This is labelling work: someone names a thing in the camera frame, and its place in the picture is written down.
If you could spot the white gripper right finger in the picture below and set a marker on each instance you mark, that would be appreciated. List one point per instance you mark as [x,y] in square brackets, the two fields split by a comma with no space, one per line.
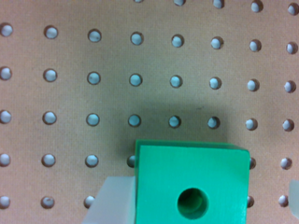
[294,197]

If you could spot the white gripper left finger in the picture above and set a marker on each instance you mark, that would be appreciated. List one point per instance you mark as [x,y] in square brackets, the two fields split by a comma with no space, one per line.
[114,203]

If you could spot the green cube block with hole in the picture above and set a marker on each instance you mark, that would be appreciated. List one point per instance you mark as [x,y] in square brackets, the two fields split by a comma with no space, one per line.
[191,183]

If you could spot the brown pegboard panel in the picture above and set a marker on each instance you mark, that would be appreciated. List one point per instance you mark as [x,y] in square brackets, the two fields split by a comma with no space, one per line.
[90,77]

